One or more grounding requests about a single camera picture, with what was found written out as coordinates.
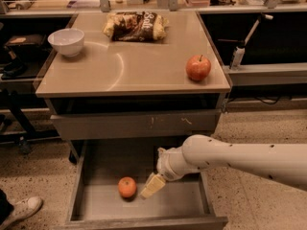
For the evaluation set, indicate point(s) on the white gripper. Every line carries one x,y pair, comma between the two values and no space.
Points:
166,165

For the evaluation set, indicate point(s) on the orange fruit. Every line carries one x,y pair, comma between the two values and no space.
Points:
127,187

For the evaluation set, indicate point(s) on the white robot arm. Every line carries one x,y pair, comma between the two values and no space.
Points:
282,163

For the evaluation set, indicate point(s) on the open middle drawer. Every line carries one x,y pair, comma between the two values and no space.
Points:
97,205

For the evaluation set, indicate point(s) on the closed top drawer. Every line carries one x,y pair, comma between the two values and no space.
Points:
135,124

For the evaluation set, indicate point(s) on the grey drawer cabinet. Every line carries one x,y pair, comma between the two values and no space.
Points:
111,77

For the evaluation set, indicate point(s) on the red apple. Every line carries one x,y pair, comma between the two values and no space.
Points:
198,67

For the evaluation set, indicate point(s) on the white bottle with nozzle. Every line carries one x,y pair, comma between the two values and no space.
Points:
240,49

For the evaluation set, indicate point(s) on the white sneaker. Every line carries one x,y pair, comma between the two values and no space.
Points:
23,209

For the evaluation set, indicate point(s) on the brown snack bag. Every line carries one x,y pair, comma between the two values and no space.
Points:
135,26

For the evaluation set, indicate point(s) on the white ceramic bowl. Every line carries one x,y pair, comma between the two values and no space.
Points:
67,42

